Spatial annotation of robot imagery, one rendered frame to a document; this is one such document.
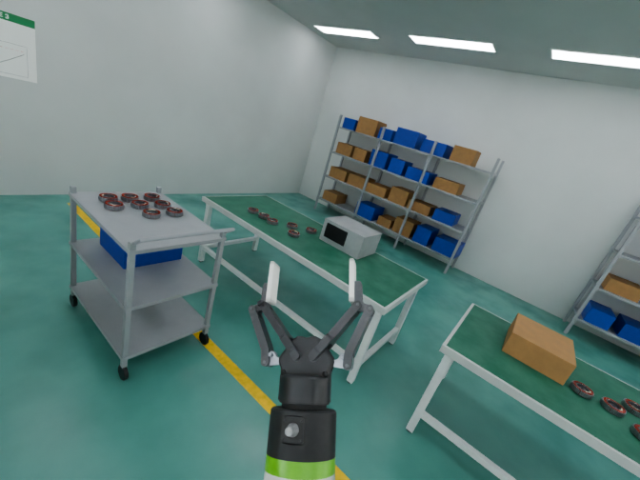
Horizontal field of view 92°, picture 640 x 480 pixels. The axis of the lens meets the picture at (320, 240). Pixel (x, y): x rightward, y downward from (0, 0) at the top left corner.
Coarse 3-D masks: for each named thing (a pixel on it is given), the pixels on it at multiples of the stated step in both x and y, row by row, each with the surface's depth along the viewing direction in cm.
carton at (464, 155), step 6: (456, 150) 503; (462, 150) 498; (468, 150) 494; (474, 150) 488; (450, 156) 509; (456, 156) 504; (462, 156) 500; (468, 156) 495; (474, 156) 489; (462, 162) 501; (468, 162) 496; (474, 162) 507
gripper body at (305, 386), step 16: (288, 352) 46; (304, 352) 46; (288, 368) 45; (304, 368) 45; (320, 368) 44; (288, 384) 42; (304, 384) 42; (320, 384) 42; (288, 400) 41; (304, 400) 41; (320, 400) 42
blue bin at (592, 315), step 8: (592, 304) 439; (600, 304) 449; (584, 312) 442; (592, 312) 425; (600, 312) 420; (608, 312) 422; (592, 320) 426; (600, 320) 421; (608, 320) 417; (608, 328) 418
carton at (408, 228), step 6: (396, 216) 579; (402, 216) 592; (396, 222) 580; (402, 222) 573; (408, 222) 567; (414, 222) 576; (420, 222) 590; (396, 228) 581; (408, 228) 568; (414, 228) 574; (402, 234) 576; (408, 234) 570
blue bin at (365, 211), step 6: (360, 204) 619; (366, 204) 614; (372, 204) 633; (354, 210) 629; (360, 210) 621; (366, 210) 613; (372, 210) 603; (378, 210) 616; (366, 216) 614; (372, 216) 608
